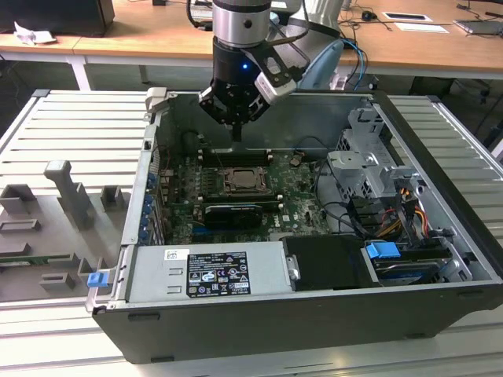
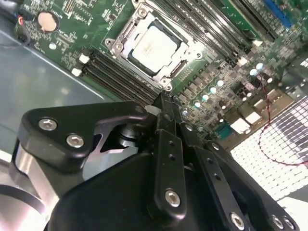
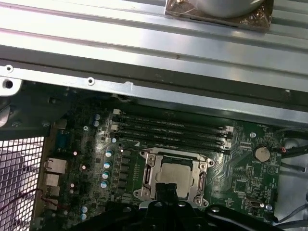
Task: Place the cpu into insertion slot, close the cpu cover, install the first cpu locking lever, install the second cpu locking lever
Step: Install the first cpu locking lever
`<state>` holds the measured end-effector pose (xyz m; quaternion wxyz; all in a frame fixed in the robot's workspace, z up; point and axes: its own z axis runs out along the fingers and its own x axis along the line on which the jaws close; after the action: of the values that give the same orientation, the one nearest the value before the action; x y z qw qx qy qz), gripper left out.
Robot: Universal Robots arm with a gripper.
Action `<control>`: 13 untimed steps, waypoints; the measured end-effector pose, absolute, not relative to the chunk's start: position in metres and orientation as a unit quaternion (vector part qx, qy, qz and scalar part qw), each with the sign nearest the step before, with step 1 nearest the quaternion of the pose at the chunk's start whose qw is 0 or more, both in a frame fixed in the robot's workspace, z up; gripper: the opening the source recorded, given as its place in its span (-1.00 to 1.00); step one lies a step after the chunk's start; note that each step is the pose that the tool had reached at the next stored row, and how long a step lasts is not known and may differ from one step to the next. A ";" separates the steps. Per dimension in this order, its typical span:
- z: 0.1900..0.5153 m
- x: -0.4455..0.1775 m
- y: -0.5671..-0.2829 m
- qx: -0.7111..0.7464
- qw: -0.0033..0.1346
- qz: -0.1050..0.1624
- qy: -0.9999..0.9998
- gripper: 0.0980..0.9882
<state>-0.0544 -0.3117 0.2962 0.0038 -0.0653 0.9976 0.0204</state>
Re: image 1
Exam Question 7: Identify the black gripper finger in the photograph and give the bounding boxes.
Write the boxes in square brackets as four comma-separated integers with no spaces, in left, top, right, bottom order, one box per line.
[237,88,272,141]
[198,80,238,141]

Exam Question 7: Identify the thin wire locking lever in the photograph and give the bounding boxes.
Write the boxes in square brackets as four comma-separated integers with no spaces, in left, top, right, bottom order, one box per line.
[210,145,229,174]

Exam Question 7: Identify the metal socket cover frame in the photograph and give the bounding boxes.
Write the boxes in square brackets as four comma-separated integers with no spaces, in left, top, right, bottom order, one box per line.
[222,167,271,193]

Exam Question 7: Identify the silver green CPU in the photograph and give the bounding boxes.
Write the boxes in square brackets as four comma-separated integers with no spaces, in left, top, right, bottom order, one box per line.
[231,172,259,186]

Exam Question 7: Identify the black RAM slot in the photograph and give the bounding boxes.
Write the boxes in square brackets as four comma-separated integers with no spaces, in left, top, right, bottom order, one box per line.
[200,157,274,163]
[202,191,285,200]
[200,199,286,209]
[200,161,272,167]
[199,148,274,156]
[199,153,274,159]

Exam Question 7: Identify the CPU socket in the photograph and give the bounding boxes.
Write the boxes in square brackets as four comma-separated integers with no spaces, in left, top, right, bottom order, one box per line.
[222,167,273,196]

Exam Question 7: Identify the grey plastic case latch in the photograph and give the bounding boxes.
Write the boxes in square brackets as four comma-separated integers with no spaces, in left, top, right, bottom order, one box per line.
[144,86,171,115]

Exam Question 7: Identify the long wooden desk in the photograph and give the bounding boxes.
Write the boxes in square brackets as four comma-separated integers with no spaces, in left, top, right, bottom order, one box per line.
[73,0,503,84]

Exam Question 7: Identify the black graphics card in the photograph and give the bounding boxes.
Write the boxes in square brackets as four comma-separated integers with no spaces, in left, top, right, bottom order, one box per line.
[202,202,265,232]

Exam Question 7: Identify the perforated metal drive cage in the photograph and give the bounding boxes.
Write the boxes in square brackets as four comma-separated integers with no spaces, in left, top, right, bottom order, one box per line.
[325,106,428,199]

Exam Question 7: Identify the green motherboard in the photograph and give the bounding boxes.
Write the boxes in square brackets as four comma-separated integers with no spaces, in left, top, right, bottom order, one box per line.
[156,148,337,245]

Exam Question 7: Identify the black plastic shroud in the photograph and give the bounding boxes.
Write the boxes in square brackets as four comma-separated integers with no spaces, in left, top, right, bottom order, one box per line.
[281,234,381,292]

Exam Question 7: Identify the silver power supply unit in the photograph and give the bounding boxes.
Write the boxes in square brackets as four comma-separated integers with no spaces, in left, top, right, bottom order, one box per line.
[124,240,295,304]

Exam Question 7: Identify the black monitor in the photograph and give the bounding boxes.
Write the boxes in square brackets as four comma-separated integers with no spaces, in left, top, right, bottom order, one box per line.
[0,0,116,37]

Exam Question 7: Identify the white paper sheet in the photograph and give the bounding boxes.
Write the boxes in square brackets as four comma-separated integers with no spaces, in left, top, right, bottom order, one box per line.
[394,22,450,35]

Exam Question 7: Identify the small wooden desk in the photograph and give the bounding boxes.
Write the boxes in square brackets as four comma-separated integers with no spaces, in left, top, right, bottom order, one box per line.
[0,33,86,92]

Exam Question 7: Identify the hard disk in blue carrier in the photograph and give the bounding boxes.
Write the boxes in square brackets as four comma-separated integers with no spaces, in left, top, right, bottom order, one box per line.
[363,240,447,287]

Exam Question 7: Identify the crumpled white paper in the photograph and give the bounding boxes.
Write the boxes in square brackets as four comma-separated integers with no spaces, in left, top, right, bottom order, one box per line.
[13,21,57,45]

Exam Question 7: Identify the grey parts rack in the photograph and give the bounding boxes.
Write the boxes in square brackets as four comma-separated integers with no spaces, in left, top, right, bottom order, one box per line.
[0,159,134,304]

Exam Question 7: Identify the blue case latch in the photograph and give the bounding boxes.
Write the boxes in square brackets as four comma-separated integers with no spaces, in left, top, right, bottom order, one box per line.
[86,271,109,290]

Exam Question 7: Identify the black silver PC case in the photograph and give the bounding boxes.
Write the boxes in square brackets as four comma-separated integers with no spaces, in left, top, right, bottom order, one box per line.
[85,86,503,364]

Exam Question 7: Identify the grey laptop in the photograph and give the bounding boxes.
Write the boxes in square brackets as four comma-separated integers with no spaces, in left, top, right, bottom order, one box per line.
[453,17,503,39]

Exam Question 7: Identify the green RAM stick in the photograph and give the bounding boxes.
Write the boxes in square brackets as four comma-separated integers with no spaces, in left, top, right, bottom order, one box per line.
[0,254,53,267]

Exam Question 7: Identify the white wrist camera on bracket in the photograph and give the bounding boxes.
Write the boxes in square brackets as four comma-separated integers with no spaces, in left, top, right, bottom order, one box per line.
[240,46,296,106]

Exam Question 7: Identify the blue cable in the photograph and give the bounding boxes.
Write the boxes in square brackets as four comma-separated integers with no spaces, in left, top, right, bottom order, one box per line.
[343,37,369,83]

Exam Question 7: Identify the thick black cable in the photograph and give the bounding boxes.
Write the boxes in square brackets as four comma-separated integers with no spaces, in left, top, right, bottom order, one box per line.
[318,200,370,240]

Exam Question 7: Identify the orange yellow red wires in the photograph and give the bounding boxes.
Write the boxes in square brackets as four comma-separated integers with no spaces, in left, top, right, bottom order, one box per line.
[375,187,429,239]

